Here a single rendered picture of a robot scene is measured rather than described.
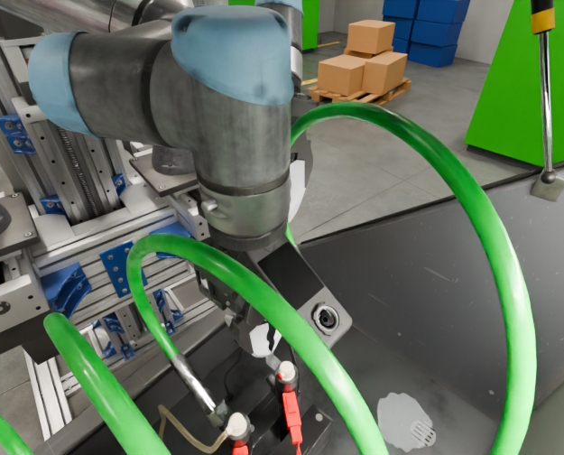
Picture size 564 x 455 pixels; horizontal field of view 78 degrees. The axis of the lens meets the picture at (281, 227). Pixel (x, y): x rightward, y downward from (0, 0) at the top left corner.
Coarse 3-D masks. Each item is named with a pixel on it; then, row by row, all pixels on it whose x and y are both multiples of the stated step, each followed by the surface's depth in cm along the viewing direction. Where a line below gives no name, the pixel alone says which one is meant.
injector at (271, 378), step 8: (296, 368) 42; (272, 376) 46; (296, 376) 41; (272, 384) 46; (280, 384) 41; (288, 384) 41; (296, 384) 42; (280, 392) 42; (288, 392) 42; (296, 392) 44; (280, 400) 44; (280, 408) 47; (280, 416) 49; (280, 424) 50; (280, 432) 52; (288, 432) 51; (280, 440) 54
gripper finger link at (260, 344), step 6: (234, 312) 38; (228, 318) 40; (228, 324) 41; (258, 324) 36; (264, 324) 37; (252, 330) 36; (258, 330) 37; (264, 330) 38; (252, 336) 36; (258, 336) 37; (264, 336) 38; (252, 342) 37; (258, 342) 38; (264, 342) 39; (258, 348) 39; (264, 348) 40; (252, 354) 38; (258, 354) 39; (264, 354) 41
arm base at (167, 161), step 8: (152, 152) 95; (160, 152) 92; (168, 152) 91; (176, 152) 91; (184, 152) 92; (152, 160) 95; (160, 160) 92; (168, 160) 93; (176, 160) 92; (184, 160) 92; (192, 160) 94; (160, 168) 93; (168, 168) 93; (176, 168) 93; (184, 168) 93; (192, 168) 94
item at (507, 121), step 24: (528, 0) 249; (528, 24) 255; (504, 48) 271; (528, 48) 261; (552, 48) 252; (504, 72) 278; (528, 72) 268; (552, 72) 258; (480, 96) 298; (504, 96) 286; (528, 96) 275; (552, 96) 264; (480, 120) 307; (504, 120) 294; (528, 120) 282; (552, 120) 271; (480, 144) 316; (504, 144) 302; (528, 144) 290; (552, 144) 278; (528, 168) 301
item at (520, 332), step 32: (384, 128) 25; (416, 128) 22; (448, 160) 21; (480, 192) 20; (288, 224) 51; (480, 224) 20; (512, 256) 19; (512, 288) 19; (512, 320) 19; (512, 352) 20; (512, 384) 20; (512, 416) 21; (512, 448) 22
